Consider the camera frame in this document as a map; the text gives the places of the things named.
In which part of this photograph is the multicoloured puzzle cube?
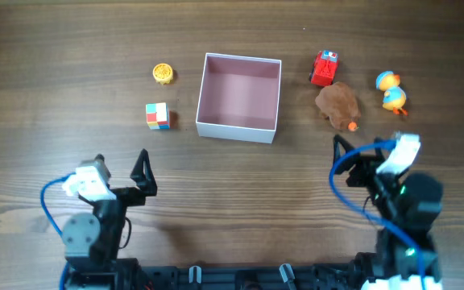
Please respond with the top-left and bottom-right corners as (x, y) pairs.
(145, 102), (171, 130)

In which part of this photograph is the red toy fire truck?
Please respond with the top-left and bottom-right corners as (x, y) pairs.
(309, 50), (339, 87)

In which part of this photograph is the yellow round toy wheel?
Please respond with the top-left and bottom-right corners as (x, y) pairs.
(152, 63), (174, 85)

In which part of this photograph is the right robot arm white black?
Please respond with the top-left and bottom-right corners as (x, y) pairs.
(329, 133), (443, 289)

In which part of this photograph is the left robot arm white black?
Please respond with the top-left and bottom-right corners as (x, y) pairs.
(60, 149), (158, 289)

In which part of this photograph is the brown plush toy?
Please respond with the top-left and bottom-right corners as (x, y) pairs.
(315, 82), (361, 132)

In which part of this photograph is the yellow duck toy blue hat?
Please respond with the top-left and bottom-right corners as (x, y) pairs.
(375, 71), (408, 116)

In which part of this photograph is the white box with pink interior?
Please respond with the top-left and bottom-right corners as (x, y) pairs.
(195, 52), (282, 143)

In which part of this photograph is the right blue cable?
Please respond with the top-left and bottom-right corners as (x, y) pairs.
(328, 139), (427, 290)

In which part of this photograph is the blue cable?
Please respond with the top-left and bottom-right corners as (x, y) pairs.
(328, 139), (427, 290)
(39, 172), (76, 290)

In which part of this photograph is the left blue cable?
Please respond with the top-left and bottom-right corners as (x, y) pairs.
(39, 172), (76, 290)

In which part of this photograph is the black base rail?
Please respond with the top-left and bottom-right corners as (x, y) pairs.
(143, 263), (366, 290)

